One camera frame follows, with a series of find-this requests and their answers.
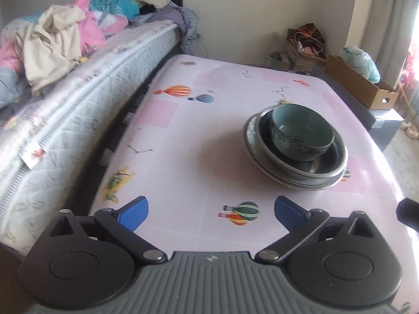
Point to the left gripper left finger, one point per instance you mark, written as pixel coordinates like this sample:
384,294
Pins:
118,227

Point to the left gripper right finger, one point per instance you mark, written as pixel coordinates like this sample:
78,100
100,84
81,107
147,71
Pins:
303,227

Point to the large steel plate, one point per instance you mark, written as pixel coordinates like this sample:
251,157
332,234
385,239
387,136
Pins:
258,150

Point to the teal ceramic bowl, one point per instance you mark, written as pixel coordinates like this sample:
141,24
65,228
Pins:
300,133

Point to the steel bowl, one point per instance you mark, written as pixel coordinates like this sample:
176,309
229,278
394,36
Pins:
329,164

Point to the grey storage box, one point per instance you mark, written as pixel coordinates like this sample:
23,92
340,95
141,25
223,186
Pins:
381,125

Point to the quilted mattress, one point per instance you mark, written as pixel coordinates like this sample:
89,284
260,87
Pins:
50,141

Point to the brown cardboard box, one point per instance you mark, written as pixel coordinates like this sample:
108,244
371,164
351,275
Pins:
380,96

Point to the green plastic bag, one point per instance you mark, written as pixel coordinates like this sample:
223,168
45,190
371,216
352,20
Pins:
361,62

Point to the open carton with clutter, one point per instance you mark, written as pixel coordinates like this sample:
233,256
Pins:
299,50

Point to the beige cloth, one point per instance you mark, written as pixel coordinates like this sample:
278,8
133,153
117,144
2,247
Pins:
50,48

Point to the pink floral blanket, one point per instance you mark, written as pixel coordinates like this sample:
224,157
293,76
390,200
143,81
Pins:
94,30

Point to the purple grey bedsheet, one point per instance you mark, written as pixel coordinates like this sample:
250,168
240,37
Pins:
159,10

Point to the teal patterned cloth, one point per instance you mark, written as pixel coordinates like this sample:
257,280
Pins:
127,8

